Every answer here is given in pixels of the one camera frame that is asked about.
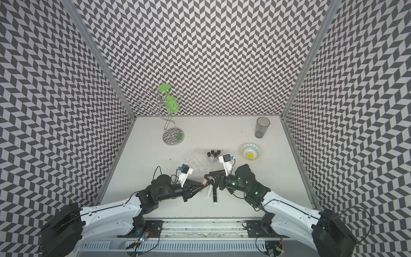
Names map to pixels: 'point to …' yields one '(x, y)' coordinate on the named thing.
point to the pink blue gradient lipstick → (212, 157)
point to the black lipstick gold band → (214, 196)
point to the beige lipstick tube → (204, 181)
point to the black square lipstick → (218, 152)
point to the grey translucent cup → (261, 126)
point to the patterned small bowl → (250, 151)
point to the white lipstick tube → (209, 191)
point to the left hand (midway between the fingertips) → (202, 188)
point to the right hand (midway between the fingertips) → (207, 179)
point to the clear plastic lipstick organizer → (206, 159)
